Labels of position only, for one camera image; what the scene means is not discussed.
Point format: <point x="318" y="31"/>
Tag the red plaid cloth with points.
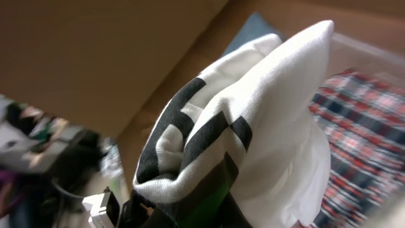
<point x="363" y="119"/>

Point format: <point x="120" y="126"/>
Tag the white printed t-shirt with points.
<point x="243" y="126"/>

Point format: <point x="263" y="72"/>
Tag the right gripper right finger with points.
<point x="230" y="215"/>

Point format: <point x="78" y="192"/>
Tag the folded blue denim cloth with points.
<point x="254" y="27"/>

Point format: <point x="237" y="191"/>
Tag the clear plastic storage container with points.
<point x="348" y="53"/>

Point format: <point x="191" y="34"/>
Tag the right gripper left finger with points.
<point x="137" y="212"/>

